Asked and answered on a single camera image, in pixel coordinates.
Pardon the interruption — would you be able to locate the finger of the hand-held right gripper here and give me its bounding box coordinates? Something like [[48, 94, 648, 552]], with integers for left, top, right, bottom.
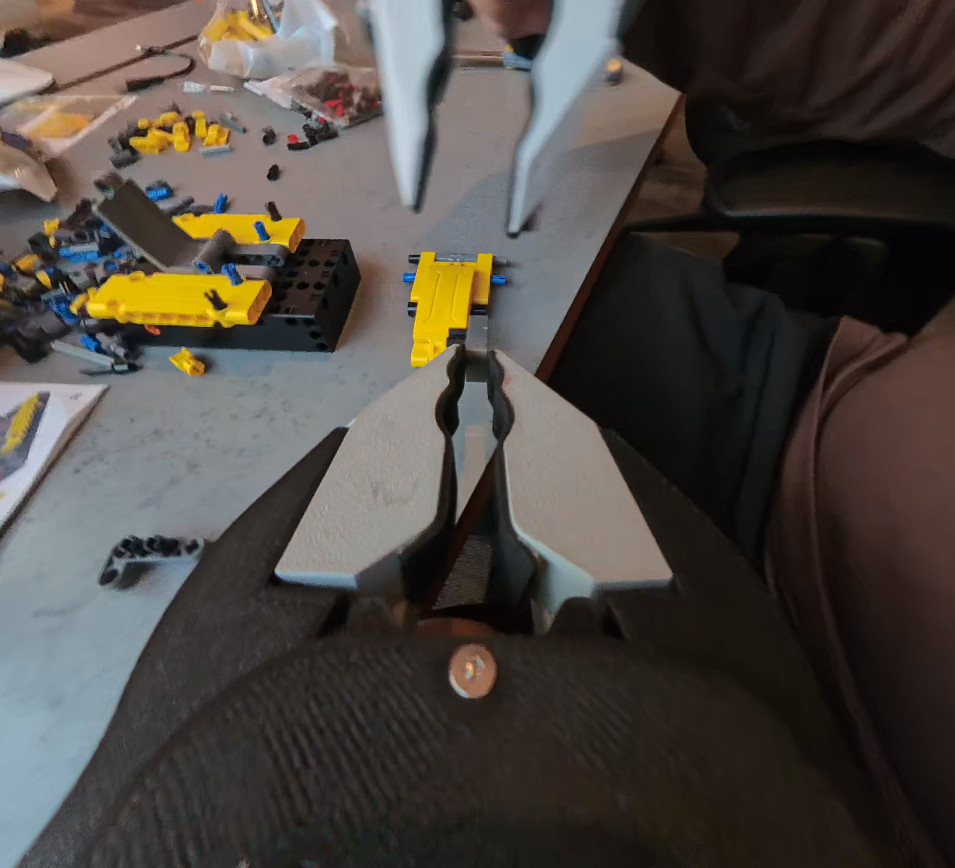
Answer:
[[366, 0, 486, 212], [490, 0, 649, 238]]

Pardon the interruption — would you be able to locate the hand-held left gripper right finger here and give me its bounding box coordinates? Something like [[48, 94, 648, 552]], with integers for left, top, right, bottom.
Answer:
[[487, 349, 675, 623]]

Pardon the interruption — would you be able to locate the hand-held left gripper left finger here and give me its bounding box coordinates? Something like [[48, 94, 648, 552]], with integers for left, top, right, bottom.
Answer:
[[277, 346, 467, 615]]

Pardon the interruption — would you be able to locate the small grey pin beam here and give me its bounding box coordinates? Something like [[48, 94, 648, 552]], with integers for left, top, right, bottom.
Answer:
[[457, 343, 496, 388]]

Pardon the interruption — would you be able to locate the yellow brick panel piece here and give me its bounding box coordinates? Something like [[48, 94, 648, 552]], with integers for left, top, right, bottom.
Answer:
[[403, 251, 510, 369]]

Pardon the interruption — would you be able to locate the yellow black brick vehicle model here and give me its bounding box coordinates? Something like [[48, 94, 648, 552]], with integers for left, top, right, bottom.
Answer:
[[68, 175, 364, 357]]

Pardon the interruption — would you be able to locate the grey desk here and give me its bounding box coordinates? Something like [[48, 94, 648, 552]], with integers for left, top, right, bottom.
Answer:
[[0, 0, 687, 868]]

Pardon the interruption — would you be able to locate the bag of red black parts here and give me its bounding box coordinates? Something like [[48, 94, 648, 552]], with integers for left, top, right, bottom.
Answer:
[[247, 63, 384, 133]]

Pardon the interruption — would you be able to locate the clear plastic bag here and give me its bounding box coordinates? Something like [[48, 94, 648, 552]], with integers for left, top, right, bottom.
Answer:
[[202, 0, 341, 81]]

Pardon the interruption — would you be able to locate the cluster of yellow bricks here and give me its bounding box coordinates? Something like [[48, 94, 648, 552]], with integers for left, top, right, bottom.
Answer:
[[108, 110, 240, 165]]

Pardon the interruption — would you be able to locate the building instruction booklet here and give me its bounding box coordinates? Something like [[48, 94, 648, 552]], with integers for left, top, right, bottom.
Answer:
[[0, 384, 108, 529]]

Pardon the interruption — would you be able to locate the pile of small bricks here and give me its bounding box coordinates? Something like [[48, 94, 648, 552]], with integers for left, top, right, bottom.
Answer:
[[0, 175, 165, 365]]

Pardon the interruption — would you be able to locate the black cable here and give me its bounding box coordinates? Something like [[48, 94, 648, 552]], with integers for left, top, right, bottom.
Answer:
[[83, 45, 198, 96]]

